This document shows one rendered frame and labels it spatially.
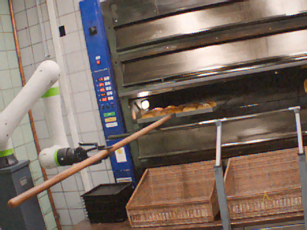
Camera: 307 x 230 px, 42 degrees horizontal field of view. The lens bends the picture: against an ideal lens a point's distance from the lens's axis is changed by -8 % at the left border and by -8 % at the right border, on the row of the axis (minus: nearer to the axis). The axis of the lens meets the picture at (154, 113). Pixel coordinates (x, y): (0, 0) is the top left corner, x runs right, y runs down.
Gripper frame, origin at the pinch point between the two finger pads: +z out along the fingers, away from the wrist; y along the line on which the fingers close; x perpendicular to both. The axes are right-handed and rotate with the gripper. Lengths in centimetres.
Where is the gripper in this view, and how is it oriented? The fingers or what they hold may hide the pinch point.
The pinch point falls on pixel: (106, 152)
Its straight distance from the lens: 205.0
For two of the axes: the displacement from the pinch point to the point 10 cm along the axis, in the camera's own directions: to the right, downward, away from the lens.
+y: 2.0, 9.7, 1.0
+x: -3.3, 1.6, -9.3
